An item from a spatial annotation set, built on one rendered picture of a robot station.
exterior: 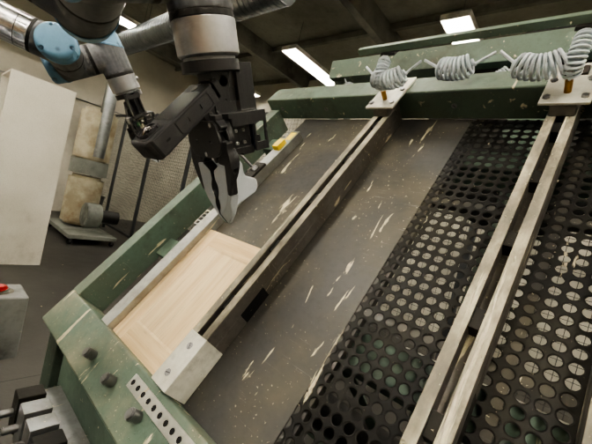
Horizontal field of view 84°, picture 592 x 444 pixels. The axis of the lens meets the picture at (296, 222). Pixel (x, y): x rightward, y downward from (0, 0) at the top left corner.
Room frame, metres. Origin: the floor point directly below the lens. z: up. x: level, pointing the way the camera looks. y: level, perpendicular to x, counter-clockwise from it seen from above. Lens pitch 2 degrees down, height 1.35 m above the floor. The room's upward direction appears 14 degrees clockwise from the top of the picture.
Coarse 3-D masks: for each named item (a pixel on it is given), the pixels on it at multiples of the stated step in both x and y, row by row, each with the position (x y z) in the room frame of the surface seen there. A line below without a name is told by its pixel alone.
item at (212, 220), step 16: (288, 144) 1.32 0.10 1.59; (272, 160) 1.27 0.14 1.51; (256, 176) 1.22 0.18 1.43; (208, 224) 1.10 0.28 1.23; (192, 240) 1.07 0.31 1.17; (176, 256) 1.04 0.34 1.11; (160, 272) 1.01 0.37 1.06; (144, 288) 0.98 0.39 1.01; (128, 304) 0.95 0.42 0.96; (112, 320) 0.92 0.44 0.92
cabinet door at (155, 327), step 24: (216, 240) 1.05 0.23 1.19; (192, 264) 1.01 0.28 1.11; (216, 264) 0.97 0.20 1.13; (240, 264) 0.93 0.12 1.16; (168, 288) 0.97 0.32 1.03; (192, 288) 0.93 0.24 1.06; (216, 288) 0.90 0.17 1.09; (144, 312) 0.93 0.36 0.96; (168, 312) 0.90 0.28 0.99; (192, 312) 0.86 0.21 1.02; (120, 336) 0.90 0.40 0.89; (144, 336) 0.86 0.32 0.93; (168, 336) 0.83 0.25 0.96; (144, 360) 0.80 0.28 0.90
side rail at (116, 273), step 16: (272, 112) 1.58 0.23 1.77; (256, 128) 1.51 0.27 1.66; (272, 128) 1.56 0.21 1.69; (240, 160) 1.45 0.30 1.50; (192, 192) 1.31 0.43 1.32; (176, 208) 1.27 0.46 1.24; (192, 208) 1.32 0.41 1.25; (160, 224) 1.23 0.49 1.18; (176, 224) 1.28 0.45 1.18; (128, 240) 1.20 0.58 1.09; (144, 240) 1.20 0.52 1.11; (160, 240) 1.24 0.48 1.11; (112, 256) 1.16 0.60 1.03; (128, 256) 1.16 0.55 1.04; (144, 256) 1.21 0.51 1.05; (96, 272) 1.12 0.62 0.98; (112, 272) 1.13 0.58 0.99; (128, 272) 1.17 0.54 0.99; (80, 288) 1.09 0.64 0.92; (96, 288) 1.10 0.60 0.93; (112, 288) 1.14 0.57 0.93; (96, 304) 1.11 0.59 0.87
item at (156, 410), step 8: (136, 376) 0.73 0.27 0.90; (128, 384) 0.72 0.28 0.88; (136, 384) 0.71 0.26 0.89; (144, 384) 0.70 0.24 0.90; (136, 392) 0.70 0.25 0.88; (144, 392) 0.69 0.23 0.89; (144, 400) 0.67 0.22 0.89; (152, 400) 0.67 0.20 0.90; (144, 408) 0.66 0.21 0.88; (152, 408) 0.65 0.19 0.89; (160, 408) 0.65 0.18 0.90; (152, 416) 0.64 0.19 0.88; (160, 416) 0.63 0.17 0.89; (168, 416) 0.63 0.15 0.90; (160, 424) 0.62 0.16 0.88; (168, 424) 0.62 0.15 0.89; (176, 424) 0.61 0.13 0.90; (168, 432) 0.60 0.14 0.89; (176, 432) 0.60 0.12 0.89; (184, 432) 0.59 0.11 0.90; (168, 440) 0.59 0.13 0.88; (176, 440) 0.59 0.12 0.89; (184, 440) 0.58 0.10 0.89; (192, 440) 0.58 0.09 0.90
